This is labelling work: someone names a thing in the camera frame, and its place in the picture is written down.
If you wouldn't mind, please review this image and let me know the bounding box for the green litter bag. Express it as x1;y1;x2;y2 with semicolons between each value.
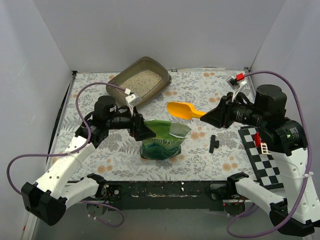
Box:
140;119;191;161

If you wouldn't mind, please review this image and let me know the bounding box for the orange plastic scoop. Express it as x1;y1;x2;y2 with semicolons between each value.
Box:
166;101;206;120

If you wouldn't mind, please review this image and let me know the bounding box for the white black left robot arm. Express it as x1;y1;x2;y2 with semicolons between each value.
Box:
21;93;156;226

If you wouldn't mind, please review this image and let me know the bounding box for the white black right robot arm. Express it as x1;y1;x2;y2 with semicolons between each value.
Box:
200;84;320;237

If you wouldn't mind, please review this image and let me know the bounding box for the brown plastic litter box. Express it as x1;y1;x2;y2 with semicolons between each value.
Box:
108;56;172;109

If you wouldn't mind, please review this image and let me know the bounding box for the small black plastic clip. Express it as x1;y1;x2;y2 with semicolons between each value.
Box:
209;134;220;154

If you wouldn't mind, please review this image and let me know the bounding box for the floral patterned table mat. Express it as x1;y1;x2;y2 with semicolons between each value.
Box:
53;70;255;181

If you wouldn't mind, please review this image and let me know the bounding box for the black white checkerboard plate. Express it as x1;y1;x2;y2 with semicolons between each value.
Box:
238;126;284;190

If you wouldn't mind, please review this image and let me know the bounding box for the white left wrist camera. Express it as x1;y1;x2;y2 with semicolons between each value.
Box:
125;93;142;115

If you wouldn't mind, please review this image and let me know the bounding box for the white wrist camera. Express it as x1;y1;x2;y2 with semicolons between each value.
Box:
125;93;142;115
226;73;248;102

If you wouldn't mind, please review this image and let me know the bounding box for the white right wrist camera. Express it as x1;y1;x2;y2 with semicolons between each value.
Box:
226;73;248;102

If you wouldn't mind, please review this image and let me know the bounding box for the red white small bracket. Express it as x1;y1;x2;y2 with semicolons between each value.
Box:
254;132;271;155

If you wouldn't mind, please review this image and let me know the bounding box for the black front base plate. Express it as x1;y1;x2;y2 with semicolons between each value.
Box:
99;180;251;211

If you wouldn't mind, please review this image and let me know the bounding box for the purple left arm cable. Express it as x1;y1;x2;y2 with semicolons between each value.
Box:
6;82;136;228

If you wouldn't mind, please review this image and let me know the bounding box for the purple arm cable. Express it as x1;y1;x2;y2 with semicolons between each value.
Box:
6;82;136;228
226;70;313;238

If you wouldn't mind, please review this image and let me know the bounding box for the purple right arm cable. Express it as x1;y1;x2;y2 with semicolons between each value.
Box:
226;70;313;238

